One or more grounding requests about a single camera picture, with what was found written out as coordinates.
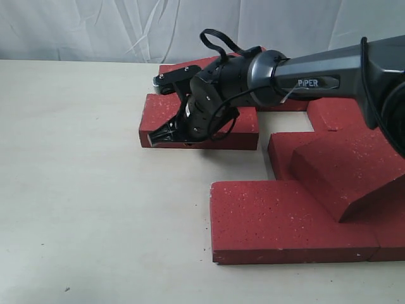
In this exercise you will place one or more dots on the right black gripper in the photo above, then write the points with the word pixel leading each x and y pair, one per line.
pixel 193 124

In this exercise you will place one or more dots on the red brick second row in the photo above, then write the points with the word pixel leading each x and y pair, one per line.
pixel 334 114
pixel 158 109

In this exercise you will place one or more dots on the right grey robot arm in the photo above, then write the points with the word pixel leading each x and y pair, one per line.
pixel 370 72

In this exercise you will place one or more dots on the red brick back row left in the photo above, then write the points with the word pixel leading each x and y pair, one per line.
pixel 171 68

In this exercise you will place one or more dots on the red brick third row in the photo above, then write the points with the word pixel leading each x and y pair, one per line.
pixel 280 149

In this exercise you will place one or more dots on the red brick back row right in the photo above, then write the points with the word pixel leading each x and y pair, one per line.
pixel 284 106

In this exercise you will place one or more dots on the red brick front row left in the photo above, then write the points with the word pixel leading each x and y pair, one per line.
pixel 279 222

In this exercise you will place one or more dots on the red brick front row right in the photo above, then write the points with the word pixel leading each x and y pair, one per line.
pixel 388 227

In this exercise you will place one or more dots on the white backdrop cloth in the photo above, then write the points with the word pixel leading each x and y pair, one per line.
pixel 168 31

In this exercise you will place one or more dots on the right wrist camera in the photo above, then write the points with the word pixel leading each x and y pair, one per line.
pixel 175 80

